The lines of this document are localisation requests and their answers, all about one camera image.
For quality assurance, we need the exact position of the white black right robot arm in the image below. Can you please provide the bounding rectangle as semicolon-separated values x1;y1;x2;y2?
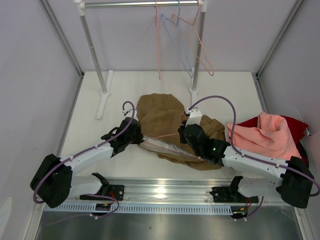
178;124;314;209

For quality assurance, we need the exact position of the tan brown skirt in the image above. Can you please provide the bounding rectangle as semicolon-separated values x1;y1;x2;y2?
136;93;221;171

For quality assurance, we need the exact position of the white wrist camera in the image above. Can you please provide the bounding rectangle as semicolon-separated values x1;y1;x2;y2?
122;109;133;116
185;107;202;126

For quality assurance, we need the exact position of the grey slotted cable duct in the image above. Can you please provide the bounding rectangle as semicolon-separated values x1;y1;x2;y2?
44;202;233;216

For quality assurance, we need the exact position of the white laundry basket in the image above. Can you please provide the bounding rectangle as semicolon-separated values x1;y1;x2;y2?
224;109;311;174

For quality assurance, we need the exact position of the pink garment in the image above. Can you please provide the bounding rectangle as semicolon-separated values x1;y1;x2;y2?
226;111;303;169

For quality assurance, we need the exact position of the aluminium mounting rail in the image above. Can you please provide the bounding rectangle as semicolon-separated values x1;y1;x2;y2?
33;177;307;206

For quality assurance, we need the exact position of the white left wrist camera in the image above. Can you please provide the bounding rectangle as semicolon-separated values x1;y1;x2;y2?
122;109;133;116

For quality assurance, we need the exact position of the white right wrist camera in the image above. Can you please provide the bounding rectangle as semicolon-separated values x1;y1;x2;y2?
185;107;202;126

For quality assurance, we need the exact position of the pink wire hanger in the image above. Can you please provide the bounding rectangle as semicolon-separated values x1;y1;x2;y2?
139;110;204;163
154;0;161;80
171;0;215;77

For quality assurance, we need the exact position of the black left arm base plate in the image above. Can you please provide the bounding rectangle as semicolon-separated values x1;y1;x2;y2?
79;184;125;201

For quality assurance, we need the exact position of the silver white clothes rack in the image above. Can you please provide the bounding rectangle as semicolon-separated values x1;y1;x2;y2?
72;0;210;121

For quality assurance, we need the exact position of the red garment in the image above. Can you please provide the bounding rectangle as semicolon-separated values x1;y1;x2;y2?
234;115;309;171

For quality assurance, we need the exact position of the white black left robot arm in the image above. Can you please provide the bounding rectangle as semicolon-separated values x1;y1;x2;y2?
30;117;143;208

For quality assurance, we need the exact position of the blue wire hanger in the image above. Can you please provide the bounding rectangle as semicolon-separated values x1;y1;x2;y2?
160;0;194;78

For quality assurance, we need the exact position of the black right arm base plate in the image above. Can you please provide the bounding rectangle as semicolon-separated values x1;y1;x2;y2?
209;186;259;204

